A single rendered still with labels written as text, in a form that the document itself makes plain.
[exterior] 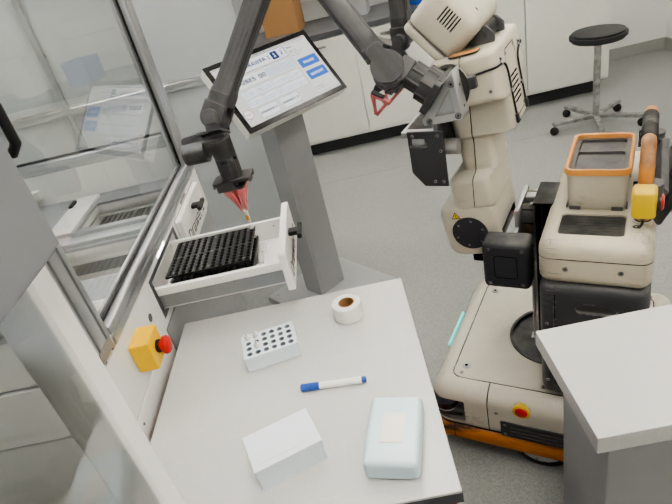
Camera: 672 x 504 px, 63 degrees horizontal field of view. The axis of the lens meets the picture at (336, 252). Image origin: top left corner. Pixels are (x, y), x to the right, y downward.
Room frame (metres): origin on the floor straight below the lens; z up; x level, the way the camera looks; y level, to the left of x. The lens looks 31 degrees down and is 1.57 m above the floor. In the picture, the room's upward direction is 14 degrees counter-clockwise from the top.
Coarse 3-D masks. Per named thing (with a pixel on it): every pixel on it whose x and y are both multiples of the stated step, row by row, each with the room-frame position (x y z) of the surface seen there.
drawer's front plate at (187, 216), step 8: (192, 184) 1.74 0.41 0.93; (192, 192) 1.67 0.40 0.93; (200, 192) 1.75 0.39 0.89; (184, 200) 1.62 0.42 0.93; (192, 200) 1.64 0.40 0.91; (184, 208) 1.55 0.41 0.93; (184, 216) 1.52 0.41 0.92; (192, 216) 1.58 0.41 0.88; (176, 224) 1.47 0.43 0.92; (184, 224) 1.49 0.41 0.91; (192, 224) 1.56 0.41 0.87; (200, 224) 1.63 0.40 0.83; (184, 232) 1.47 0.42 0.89
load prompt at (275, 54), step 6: (276, 48) 2.35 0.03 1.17; (282, 48) 2.36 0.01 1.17; (264, 54) 2.31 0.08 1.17; (270, 54) 2.32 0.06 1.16; (276, 54) 2.33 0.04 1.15; (282, 54) 2.34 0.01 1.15; (252, 60) 2.27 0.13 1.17; (258, 60) 2.28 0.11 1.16; (264, 60) 2.29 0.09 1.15; (270, 60) 2.30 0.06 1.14; (276, 60) 2.31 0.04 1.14; (252, 66) 2.25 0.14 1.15; (258, 66) 2.26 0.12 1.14; (246, 72) 2.22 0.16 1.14
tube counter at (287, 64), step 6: (288, 60) 2.33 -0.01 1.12; (270, 66) 2.28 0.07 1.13; (276, 66) 2.29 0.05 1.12; (282, 66) 2.29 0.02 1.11; (288, 66) 2.30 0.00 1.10; (294, 66) 2.31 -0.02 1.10; (258, 72) 2.24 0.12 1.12; (264, 72) 2.25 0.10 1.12; (270, 72) 2.25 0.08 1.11; (276, 72) 2.26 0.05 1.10; (264, 78) 2.22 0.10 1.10
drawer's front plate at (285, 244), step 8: (288, 208) 1.40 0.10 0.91; (280, 216) 1.34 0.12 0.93; (288, 216) 1.36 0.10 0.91; (280, 224) 1.29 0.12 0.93; (288, 224) 1.32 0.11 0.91; (280, 232) 1.24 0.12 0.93; (280, 240) 1.20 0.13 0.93; (288, 240) 1.24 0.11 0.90; (296, 240) 1.37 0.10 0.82; (280, 248) 1.16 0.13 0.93; (288, 248) 1.20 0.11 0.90; (296, 248) 1.33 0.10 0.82; (280, 256) 1.13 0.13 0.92; (288, 256) 1.17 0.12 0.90; (296, 256) 1.29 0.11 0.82; (288, 264) 1.14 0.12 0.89; (296, 264) 1.25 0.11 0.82; (288, 272) 1.13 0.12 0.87; (288, 280) 1.13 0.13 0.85; (288, 288) 1.13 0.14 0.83
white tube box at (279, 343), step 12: (288, 324) 1.03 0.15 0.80; (252, 336) 1.02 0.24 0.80; (264, 336) 1.01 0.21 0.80; (276, 336) 1.00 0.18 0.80; (288, 336) 0.99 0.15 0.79; (252, 348) 0.98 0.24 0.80; (264, 348) 0.97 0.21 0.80; (276, 348) 0.96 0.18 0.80; (288, 348) 0.96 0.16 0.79; (252, 360) 0.95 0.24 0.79; (264, 360) 0.95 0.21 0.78; (276, 360) 0.95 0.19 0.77
